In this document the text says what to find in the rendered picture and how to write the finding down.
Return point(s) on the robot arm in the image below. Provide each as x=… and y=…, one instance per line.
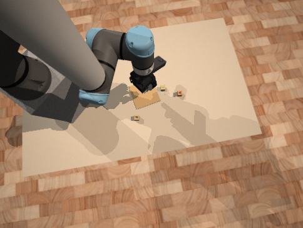
x=44, y=28

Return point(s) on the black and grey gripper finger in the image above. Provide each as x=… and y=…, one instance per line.
x=151, y=86

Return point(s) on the tan mat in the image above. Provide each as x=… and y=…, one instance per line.
x=144, y=99

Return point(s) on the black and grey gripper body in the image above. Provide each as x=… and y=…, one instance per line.
x=141, y=83

